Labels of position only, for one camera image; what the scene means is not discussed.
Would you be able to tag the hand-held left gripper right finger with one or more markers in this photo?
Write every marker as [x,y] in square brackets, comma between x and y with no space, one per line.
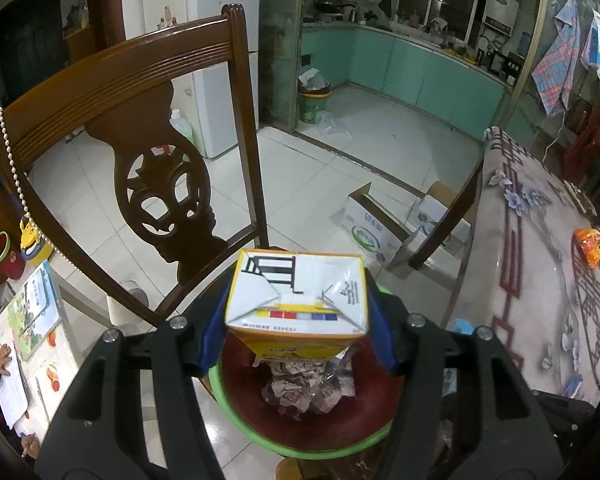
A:
[380,330]

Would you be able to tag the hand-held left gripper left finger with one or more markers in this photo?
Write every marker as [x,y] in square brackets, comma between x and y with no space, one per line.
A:
[212,330]

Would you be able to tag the yellow drink carton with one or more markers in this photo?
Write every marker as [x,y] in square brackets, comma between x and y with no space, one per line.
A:
[295,305]

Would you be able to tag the red bin with green rim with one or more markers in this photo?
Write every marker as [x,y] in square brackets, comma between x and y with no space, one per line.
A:
[280,430]

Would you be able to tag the white stool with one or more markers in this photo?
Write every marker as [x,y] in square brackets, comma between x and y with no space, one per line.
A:
[130,305]

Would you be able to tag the crumpled paper scraps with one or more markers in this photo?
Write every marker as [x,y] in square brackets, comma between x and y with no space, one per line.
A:
[300,390]

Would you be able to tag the open cardboard box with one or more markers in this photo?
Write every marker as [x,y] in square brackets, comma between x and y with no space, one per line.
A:
[440,215]
[375,230]

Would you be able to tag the table with floral tablecloth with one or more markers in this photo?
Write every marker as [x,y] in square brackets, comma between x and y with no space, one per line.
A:
[530,260]

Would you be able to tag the children's picture book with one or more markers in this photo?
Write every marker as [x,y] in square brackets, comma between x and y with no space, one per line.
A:
[35,310]

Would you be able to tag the green plastic bottle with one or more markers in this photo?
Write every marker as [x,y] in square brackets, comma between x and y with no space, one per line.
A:
[182,127]

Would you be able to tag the white notebook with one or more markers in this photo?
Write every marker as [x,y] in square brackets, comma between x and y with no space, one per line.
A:
[12,395]

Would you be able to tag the clear plastic bag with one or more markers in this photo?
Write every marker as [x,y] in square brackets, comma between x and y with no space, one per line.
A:
[332,125]

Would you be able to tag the red cup with green rim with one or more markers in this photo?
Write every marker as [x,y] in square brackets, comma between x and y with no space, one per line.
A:
[5,260]

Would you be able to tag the orange snack packet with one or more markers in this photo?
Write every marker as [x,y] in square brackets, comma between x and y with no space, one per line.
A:
[592,247]

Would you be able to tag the green kitchen waste bucket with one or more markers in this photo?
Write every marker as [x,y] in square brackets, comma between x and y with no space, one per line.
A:
[312,102]

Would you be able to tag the teal kitchen cabinet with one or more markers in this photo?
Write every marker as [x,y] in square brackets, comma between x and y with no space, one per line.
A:
[420,70]

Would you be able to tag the carved wooden chair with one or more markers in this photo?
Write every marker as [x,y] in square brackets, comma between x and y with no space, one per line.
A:
[130,75]

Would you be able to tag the red hanging garment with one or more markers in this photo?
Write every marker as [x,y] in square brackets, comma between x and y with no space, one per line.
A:
[592,140]

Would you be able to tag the plaid hanging towel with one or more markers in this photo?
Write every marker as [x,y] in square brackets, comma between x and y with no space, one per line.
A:
[555,65]

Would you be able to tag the black wok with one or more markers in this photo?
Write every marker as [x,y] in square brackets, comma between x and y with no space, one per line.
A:
[330,6]

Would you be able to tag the white water heater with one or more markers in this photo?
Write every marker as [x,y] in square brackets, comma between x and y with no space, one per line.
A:
[501,5]

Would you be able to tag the wooden door frame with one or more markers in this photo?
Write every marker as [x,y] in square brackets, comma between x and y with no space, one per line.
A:
[105,0]

